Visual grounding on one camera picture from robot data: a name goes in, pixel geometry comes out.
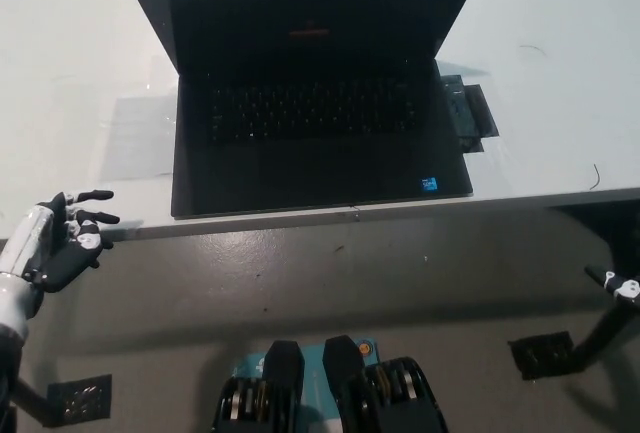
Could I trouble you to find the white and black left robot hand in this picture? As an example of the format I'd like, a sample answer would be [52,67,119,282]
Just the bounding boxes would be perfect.
[0,189,121,295]

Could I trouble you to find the dark stopper block taped down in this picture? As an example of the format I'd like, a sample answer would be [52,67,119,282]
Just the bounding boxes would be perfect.
[439,72,485,154]

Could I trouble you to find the dark grey Dell laptop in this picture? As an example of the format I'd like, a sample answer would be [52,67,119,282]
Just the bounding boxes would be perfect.
[132,0,485,220]

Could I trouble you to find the black table foot plate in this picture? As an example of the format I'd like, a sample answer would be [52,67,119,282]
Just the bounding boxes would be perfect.
[507,330,575,382]
[47,374,114,427]

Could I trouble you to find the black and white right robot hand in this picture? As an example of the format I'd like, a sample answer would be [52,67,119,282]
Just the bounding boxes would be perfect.
[584,263,640,310]

